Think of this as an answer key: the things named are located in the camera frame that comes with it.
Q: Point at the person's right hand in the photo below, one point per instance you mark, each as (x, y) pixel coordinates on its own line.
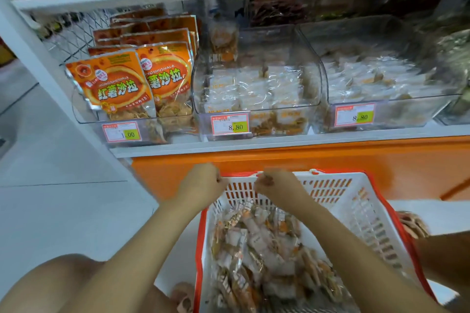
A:
(283, 188)

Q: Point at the person's left hand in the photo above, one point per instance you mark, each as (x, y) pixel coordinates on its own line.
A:
(202, 186)

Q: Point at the pile of small brown snacks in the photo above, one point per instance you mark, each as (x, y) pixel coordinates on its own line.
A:
(264, 258)

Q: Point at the white red-rimmed shopping basket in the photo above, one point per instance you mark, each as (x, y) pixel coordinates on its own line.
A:
(382, 214)

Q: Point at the small brown snack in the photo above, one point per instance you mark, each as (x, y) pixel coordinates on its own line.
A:
(224, 41)

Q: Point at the person's right forearm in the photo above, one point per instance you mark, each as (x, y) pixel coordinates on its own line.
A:
(367, 272)

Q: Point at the person's left forearm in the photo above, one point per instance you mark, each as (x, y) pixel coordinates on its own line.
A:
(132, 265)

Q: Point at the orange shelf base panel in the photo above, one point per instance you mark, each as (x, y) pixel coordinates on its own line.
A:
(330, 166)

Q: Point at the person's right leg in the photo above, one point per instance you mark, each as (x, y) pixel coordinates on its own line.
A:
(448, 265)

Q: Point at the yellow hamster snack packets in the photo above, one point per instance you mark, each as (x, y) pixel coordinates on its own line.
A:
(457, 60)

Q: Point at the background goods shelf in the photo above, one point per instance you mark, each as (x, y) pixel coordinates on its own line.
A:
(6, 52)

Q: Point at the white yellow price tag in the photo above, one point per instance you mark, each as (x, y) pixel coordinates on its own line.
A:
(230, 124)
(121, 131)
(355, 115)

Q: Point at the pink clog sandal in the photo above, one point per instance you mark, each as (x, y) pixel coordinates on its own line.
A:
(413, 222)
(183, 300)

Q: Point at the clear plastic bin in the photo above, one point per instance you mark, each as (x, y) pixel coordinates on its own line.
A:
(81, 129)
(455, 118)
(294, 45)
(411, 38)

